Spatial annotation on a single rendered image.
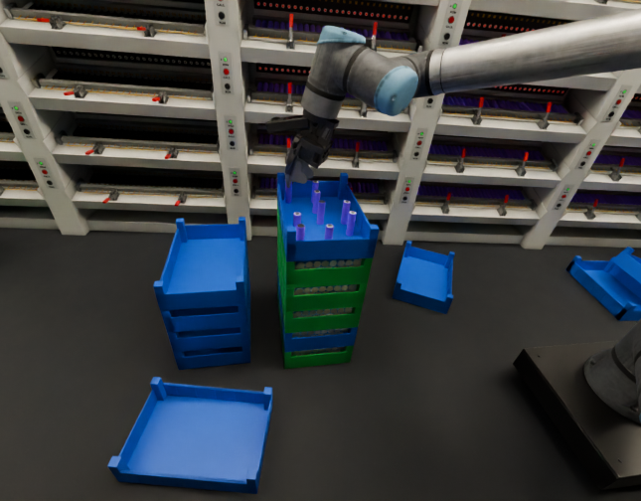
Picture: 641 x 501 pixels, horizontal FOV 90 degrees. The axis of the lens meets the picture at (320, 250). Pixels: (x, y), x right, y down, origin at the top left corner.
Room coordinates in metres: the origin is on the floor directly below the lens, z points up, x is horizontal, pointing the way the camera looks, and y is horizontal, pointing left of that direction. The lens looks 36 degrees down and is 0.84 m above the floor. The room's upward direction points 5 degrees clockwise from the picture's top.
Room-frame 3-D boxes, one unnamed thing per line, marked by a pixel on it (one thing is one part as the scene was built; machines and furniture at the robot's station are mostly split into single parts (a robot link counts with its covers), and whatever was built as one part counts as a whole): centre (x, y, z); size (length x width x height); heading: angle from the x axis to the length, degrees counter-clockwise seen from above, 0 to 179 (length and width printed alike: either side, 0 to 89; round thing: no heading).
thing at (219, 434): (0.35, 0.23, 0.04); 0.30 x 0.20 x 0.08; 90
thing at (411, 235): (1.41, -0.67, 0.03); 2.19 x 0.16 x 0.05; 97
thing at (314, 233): (0.72, 0.01, 0.44); 0.30 x 0.20 x 0.08; 13
